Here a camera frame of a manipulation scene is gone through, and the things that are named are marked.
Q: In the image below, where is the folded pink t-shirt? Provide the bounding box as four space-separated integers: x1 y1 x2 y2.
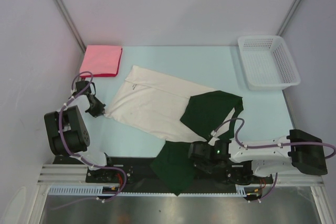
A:
79 45 123 78

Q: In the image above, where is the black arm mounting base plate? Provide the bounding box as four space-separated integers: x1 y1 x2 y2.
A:
53 156 307 193

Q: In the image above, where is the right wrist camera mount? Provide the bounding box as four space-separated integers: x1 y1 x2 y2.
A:
208 131 219 146

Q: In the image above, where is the white perforated plastic basket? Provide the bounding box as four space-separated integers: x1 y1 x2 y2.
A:
238 35 301 91

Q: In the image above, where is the white and dark green t-shirt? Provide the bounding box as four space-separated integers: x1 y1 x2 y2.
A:
105 66 244 195

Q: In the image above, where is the white slotted cable duct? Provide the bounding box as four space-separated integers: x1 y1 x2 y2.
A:
48 185 260 198

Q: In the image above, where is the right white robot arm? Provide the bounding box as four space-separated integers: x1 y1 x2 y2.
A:
188 130 328 183

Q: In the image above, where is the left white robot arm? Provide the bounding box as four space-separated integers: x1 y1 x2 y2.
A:
44 80 116 182

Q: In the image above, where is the aluminium frame rail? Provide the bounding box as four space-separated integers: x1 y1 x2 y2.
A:
37 164 324 187

